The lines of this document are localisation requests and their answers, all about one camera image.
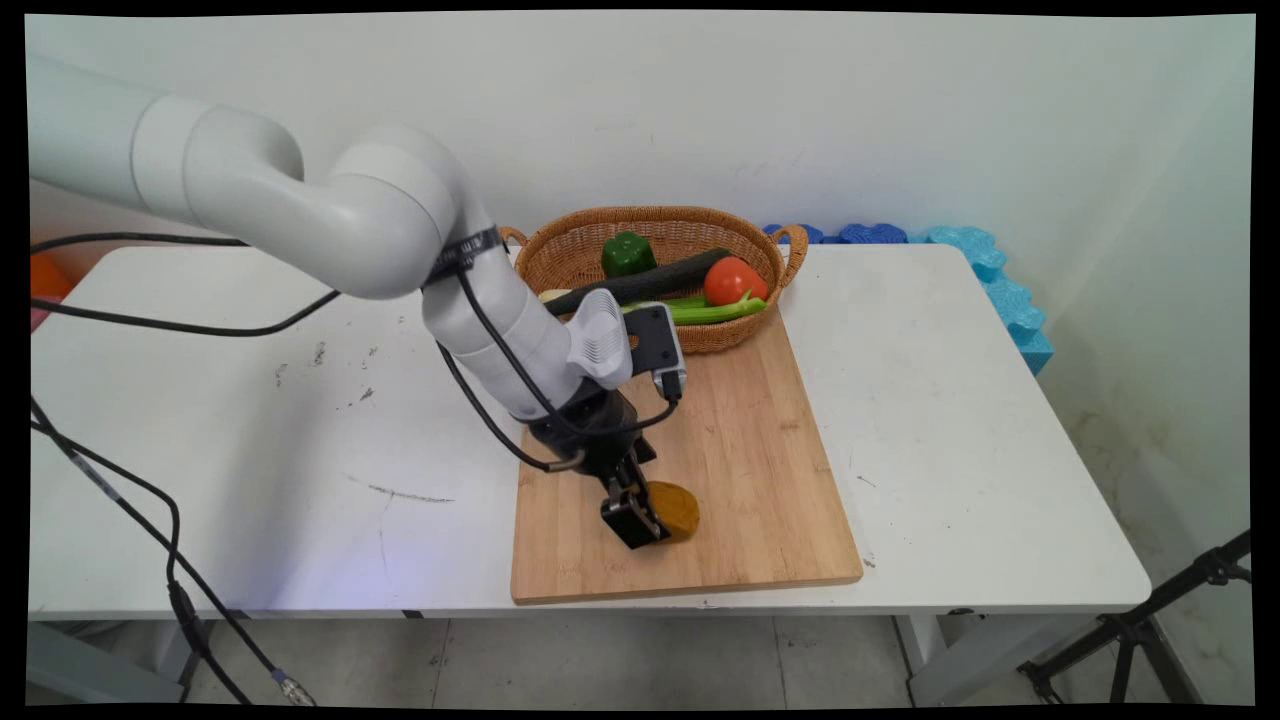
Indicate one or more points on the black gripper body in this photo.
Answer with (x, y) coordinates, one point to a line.
(598, 425)

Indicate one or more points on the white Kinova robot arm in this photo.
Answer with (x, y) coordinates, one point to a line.
(330, 210)

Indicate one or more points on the green bell pepper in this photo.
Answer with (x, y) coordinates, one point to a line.
(628, 255)

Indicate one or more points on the grey table leg frame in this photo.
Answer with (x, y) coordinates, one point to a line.
(100, 665)

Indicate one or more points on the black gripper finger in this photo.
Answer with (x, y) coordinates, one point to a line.
(632, 515)
(646, 452)

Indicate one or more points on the green celery stalk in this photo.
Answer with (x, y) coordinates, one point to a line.
(715, 312)

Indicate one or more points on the long dark cucumber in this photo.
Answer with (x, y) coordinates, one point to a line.
(650, 282)

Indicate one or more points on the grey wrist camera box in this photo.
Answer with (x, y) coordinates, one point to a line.
(655, 345)

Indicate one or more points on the light blue foam mat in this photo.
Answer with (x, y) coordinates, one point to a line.
(1010, 300)

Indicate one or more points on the white table leg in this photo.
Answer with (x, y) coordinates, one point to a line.
(950, 660)

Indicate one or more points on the brown potato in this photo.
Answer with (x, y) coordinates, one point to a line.
(680, 510)

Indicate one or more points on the black tripod stand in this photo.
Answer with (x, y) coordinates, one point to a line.
(1135, 630)

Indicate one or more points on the red tomato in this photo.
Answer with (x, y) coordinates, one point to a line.
(733, 281)

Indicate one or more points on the bamboo cutting board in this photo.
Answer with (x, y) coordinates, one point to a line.
(760, 460)

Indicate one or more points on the orange object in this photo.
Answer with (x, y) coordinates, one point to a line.
(48, 278)

